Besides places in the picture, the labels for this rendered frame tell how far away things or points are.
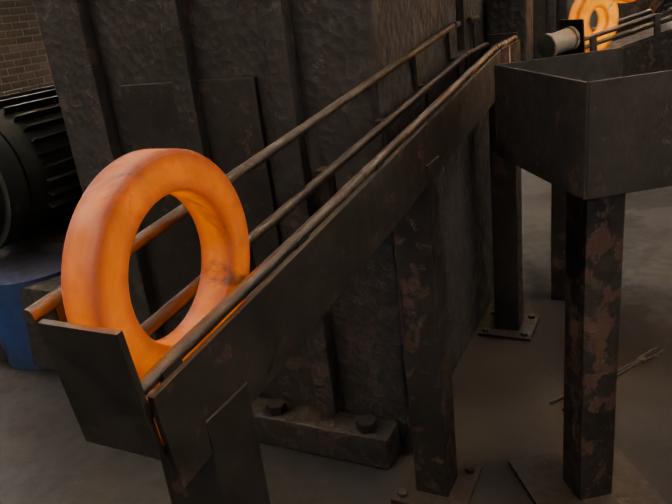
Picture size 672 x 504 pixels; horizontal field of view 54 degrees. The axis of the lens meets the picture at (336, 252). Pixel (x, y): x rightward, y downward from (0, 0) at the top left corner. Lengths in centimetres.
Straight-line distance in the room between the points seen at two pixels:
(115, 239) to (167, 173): 7
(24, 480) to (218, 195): 109
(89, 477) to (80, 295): 104
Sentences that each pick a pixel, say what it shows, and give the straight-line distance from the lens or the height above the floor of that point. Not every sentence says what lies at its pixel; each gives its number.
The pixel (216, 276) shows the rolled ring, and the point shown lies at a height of 63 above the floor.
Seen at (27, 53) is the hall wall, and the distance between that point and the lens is 840.
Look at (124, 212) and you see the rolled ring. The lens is 48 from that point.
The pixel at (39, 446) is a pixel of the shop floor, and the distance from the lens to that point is 164.
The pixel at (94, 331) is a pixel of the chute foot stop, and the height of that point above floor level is 65.
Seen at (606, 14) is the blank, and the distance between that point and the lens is 195.
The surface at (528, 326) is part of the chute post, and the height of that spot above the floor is 1.
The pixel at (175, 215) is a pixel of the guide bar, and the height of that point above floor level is 67.
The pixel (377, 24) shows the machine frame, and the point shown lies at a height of 79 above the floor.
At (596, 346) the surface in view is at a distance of 110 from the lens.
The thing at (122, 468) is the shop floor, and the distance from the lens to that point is 148.
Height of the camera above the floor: 84
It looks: 21 degrees down
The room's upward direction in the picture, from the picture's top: 7 degrees counter-clockwise
